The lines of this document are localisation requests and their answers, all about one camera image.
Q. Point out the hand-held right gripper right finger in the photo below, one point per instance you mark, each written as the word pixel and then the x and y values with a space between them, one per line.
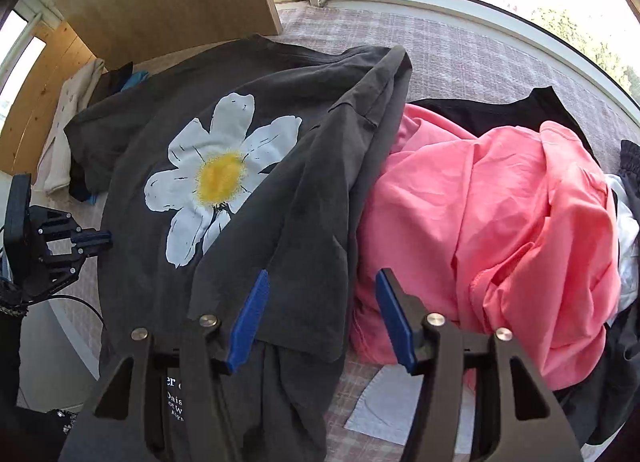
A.
pixel 395 322

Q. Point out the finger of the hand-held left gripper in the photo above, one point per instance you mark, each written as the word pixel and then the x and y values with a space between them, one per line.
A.
pixel 70 264
pixel 75 231

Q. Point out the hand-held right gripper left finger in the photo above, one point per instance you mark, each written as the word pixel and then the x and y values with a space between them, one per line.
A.
pixel 247 322

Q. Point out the pink t-shirt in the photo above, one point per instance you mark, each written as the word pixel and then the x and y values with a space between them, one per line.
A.
pixel 475 222

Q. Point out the grey daisy print t-shirt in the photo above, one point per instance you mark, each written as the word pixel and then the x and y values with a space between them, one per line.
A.
pixel 300 167

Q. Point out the navy folded garment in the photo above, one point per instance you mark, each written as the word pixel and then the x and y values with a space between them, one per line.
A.
pixel 82 187

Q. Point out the beige knit cardigan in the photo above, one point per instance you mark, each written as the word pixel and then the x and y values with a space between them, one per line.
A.
pixel 65 132

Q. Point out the pine plank panel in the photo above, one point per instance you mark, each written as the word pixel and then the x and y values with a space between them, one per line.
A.
pixel 40 92

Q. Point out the black t-shirt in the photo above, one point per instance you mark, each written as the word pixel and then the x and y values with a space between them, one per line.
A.
pixel 480 114

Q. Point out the dark grey shorts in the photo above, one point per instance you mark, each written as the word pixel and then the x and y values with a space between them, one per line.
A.
pixel 615 382

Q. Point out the white garment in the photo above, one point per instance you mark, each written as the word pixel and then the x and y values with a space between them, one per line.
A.
pixel 627 242

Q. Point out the pink plaid blanket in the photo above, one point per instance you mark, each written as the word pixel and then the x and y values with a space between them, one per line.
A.
pixel 475 57

